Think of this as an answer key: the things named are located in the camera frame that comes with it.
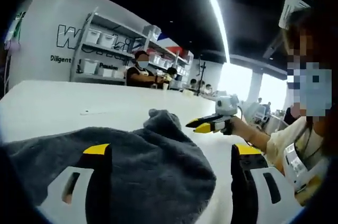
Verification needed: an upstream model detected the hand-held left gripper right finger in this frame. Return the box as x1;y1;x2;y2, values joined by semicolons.
231;143;304;224

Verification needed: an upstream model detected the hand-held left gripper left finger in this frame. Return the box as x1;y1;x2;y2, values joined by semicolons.
35;143;114;224

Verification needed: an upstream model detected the grey towel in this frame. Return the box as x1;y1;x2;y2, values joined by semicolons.
5;108;217;224

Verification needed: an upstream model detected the person's right hand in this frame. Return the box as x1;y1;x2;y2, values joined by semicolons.
228;117;251;142

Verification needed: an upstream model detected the white chair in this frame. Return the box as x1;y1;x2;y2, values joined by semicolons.
247;101;269;126

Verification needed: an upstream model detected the black stand pole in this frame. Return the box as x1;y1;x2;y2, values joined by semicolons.
198;59;208;96

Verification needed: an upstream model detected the white chest device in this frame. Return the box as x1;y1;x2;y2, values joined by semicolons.
284;143;331;193

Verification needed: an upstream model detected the person's own torso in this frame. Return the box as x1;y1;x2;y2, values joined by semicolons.
266;117;334;205

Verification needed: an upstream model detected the grey metal shelf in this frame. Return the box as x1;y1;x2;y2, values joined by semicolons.
147;38;194;82
70;7;150;85

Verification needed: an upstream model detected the red white blue flag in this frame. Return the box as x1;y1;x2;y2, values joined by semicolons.
150;30;191;56

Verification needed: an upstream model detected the ceiling light strip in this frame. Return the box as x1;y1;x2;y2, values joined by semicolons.
196;0;231;64

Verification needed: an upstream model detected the white ceiling vent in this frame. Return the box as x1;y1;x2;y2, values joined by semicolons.
278;0;311;28

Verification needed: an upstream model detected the lavender padded roll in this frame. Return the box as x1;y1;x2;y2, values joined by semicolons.
4;40;21;52

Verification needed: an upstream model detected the green hanging decoration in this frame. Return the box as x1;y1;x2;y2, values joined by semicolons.
12;11;27;41

